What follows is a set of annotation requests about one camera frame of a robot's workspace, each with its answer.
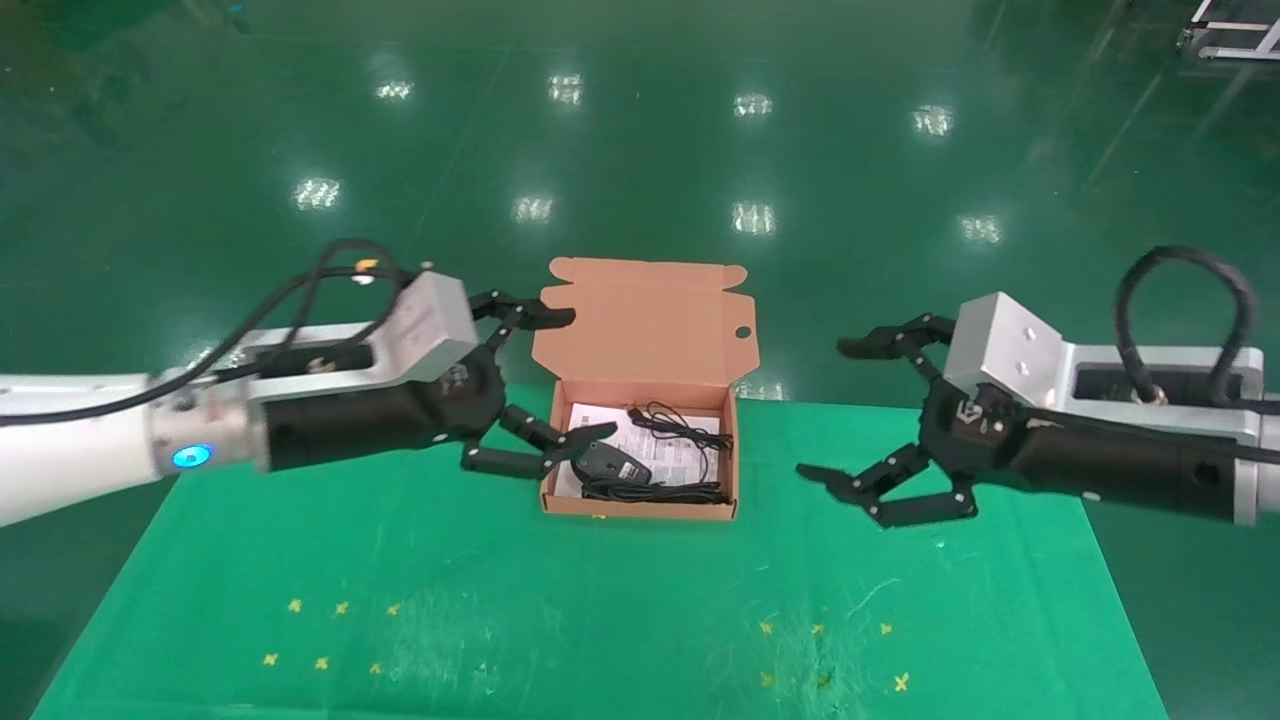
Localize white printed instruction sheet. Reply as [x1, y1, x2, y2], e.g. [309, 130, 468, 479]
[553, 402, 723, 501]

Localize white metal frame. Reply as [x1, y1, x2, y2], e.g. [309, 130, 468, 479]
[1178, 0, 1280, 63]

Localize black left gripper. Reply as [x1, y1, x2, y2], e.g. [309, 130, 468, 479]
[262, 290, 619, 482]

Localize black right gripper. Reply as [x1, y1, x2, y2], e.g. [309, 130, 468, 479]
[795, 312, 1243, 530]

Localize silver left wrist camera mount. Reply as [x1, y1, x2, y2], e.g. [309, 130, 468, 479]
[205, 270, 480, 407]

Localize black wired computer mouse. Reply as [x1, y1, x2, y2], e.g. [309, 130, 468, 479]
[574, 401, 737, 489]

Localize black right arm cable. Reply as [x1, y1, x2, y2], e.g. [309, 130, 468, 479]
[1114, 244, 1260, 407]

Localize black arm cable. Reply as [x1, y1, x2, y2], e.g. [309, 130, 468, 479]
[1114, 244, 1260, 407]
[0, 237, 413, 428]

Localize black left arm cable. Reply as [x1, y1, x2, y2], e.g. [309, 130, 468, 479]
[0, 237, 413, 428]

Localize green table cloth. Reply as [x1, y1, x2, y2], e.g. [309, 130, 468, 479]
[30, 385, 1171, 720]

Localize brown cardboard mailer box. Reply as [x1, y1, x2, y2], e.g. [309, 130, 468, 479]
[530, 256, 761, 521]

